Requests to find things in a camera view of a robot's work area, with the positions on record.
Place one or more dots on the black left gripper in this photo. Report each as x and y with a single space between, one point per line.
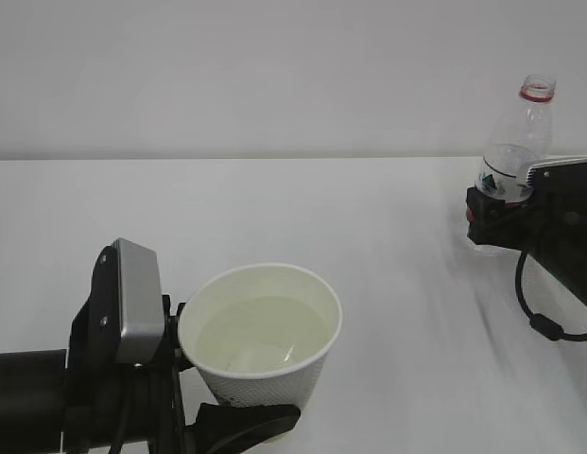
125 404

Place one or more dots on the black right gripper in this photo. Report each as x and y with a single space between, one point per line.
555 211

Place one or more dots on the white paper coffee cup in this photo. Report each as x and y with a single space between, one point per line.
260 334

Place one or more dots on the clear plastic water bottle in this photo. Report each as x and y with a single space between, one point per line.
522 134

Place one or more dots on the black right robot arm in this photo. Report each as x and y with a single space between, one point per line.
565 262

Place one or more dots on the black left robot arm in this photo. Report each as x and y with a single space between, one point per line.
50 403

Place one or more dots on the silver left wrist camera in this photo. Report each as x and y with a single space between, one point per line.
122 320

